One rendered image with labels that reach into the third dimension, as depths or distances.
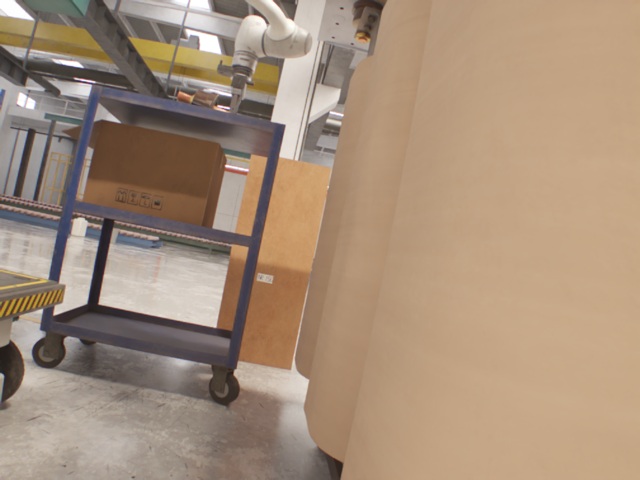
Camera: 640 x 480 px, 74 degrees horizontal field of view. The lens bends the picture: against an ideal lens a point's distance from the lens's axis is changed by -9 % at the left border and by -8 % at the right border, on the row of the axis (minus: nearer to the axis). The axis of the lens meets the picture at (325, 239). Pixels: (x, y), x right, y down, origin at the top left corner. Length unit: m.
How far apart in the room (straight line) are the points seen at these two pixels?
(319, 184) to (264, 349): 0.77
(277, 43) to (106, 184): 0.75
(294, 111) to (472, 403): 11.37
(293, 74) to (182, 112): 10.45
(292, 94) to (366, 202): 11.00
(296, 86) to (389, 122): 11.05
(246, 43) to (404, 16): 0.98
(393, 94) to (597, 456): 0.63
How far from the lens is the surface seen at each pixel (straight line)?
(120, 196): 1.59
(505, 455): 0.33
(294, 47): 1.70
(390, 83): 0.83
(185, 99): 1.61
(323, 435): 0.81
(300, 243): 2.05
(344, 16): 1.74
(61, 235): 1.57
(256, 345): 2.09
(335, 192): 1.23
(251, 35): 1.77
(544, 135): 0.34
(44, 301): 1.21
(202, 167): 1.54
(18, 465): 1.10
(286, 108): 11.63
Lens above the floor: 0.52
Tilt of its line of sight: 2 degrees up
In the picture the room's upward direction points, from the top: 11 degrees clockwise
